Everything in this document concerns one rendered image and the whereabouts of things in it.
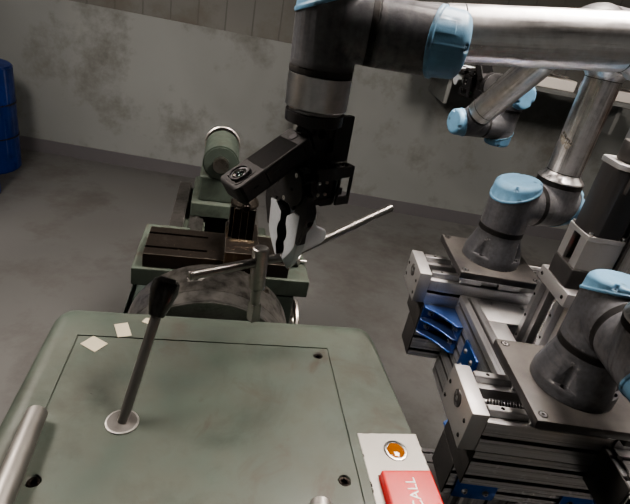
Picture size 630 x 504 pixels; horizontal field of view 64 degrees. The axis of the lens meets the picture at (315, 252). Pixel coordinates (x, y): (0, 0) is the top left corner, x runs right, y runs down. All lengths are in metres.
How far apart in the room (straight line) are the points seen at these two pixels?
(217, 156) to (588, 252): 1.31
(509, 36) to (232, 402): 0.58
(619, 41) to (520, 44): 0.12
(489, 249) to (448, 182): 3.51
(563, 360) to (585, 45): 0.52
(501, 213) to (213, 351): 0.87
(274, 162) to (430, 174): 4.24
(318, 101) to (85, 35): 4.30
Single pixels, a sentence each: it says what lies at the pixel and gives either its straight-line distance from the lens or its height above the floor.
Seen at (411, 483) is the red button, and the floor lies 1.27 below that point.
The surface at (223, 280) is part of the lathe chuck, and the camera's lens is 0.91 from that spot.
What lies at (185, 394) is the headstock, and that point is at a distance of 0.66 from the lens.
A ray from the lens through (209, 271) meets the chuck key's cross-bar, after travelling 0.63.
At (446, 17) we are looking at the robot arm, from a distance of 0.60.
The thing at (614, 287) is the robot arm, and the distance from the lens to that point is 0.94.
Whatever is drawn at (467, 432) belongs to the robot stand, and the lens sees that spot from 1.00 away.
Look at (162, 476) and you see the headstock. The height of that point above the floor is 1.25.
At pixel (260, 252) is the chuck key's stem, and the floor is 1.41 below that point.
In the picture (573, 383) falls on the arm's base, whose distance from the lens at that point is 1.00.
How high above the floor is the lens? 1.72
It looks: 27 degrees down
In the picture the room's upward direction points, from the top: 12 degrees clockwise
